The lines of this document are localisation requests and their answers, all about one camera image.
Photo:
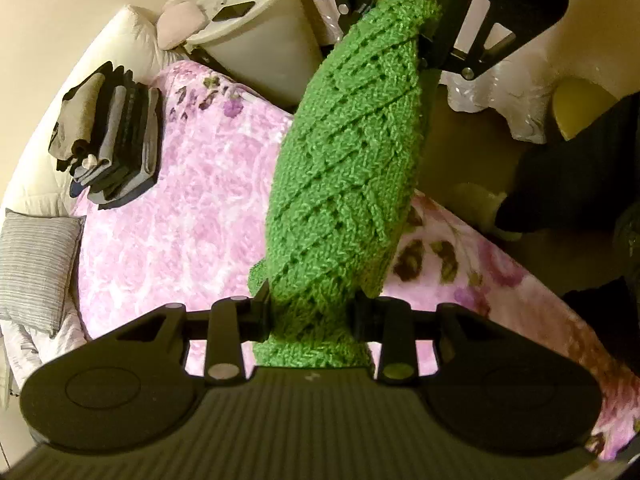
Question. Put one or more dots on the person's black trouser leg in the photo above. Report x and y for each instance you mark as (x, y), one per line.
(575, 170)

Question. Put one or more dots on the small pink cushion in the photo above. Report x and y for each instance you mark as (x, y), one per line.
(177, 22)

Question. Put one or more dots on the green knitted sweater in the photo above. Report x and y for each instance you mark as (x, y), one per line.
(350, 160)

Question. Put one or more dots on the yellow rounded object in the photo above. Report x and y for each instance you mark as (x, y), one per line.
(575, 105)

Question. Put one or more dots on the white plastic bin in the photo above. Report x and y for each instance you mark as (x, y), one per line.
(260, 55)

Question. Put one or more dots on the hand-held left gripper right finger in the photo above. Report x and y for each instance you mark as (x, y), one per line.
(365, 317)

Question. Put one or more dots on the pink floral blanket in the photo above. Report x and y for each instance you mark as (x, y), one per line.
(175, 220)

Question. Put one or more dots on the stack of folded clothes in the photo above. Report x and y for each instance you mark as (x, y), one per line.
(120, 130)

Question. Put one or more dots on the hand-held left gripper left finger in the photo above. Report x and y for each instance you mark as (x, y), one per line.
(261, 312)

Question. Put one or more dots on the cream slipper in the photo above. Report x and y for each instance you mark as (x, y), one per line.
(480, 205)

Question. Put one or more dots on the grey striped pillow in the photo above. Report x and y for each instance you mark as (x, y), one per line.
(35, 265)

